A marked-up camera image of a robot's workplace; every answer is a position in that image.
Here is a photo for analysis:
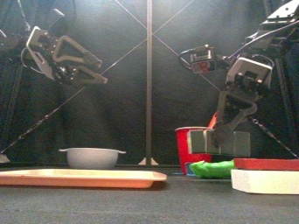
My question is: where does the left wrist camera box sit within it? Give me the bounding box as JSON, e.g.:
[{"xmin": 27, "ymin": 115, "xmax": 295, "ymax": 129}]
[{"xmin": 48, "ymin": 8, "xmax": 68, "ymax": 38}]

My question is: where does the orange toy item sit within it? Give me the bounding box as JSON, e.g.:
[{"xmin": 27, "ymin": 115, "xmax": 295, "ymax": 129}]
[{"xmin": 207, "ymin": 111, "xmax": 220, "ymax": 130}]

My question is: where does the diagonal brace wire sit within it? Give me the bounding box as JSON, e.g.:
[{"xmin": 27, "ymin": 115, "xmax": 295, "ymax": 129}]
[
  {"xmin": 0, "ymin": 0, "xmax": 196, "ymax": 155},
  {"xmin": 112, "ymin": 0, "xmax": 224, "ymax": 92},
  {"xmin": 249, "ymin": 117, "xmax": 299, "ymax": 160}
]

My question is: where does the white toy block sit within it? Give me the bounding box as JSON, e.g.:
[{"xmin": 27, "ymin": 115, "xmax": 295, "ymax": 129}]
[{"xmin": 229, "ymin": 169, "xmax": 299, "ymax": 195}]

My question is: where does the orange plastic plate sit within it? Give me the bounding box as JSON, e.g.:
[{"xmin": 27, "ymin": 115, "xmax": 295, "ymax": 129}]
[{"xmin": 0, "ymin": 168, "xmax": 168, "ymax": 189}]

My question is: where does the red toy block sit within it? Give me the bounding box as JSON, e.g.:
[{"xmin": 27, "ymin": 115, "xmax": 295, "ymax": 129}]
[{"xmin": 232, "ymin": 157, "xmax": 299, "ymax": 172}]

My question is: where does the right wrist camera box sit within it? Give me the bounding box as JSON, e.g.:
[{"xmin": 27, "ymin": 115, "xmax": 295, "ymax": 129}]
[{"xmin": 189, "ymin": 44, "xmax": 219, "ymax": 74}]

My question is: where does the green toy sushi roll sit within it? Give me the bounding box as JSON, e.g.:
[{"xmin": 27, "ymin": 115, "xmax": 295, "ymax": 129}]
[{"xmin": 188, "ymin": 158, "xmax": 237, "ymax": 180}]

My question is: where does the white toy bowl with handles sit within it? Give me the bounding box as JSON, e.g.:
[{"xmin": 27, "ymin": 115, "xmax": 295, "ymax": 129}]
[{"xmin": 59, "ymin": 147, "xmax": 127, "ymax": 170}]

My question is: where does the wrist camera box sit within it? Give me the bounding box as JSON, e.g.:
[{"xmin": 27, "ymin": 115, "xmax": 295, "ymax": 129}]
[
  {"xmin": 48, "ymin": 8, "xmax": 68, "ymax": 38},
  {"xmin": 189, "ymin": 44, "xmax": 219, "ymax": 74}
]

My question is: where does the white frame foot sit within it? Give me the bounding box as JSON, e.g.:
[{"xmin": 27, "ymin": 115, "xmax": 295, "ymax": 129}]
[{"xmin": 0, "ymin": 153, "xmax": 12, "ymax": 165}]

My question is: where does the black camera cable loop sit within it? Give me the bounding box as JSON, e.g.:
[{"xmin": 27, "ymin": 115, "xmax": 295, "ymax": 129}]
[{"xmin": 177, "ymin": 48, "xmax": 196, "ymax": 70}]

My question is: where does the metal frame pole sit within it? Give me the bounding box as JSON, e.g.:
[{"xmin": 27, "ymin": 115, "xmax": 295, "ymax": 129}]
[{"xmin": 137, "ymin": 0, "xmax": 160, "ymax": 166}]

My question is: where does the red plastic cup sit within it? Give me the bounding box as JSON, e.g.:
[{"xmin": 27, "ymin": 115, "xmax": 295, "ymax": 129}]
[{"xmin": 173, "ymin": 126, "xmax": 215, "ymax": 176}]

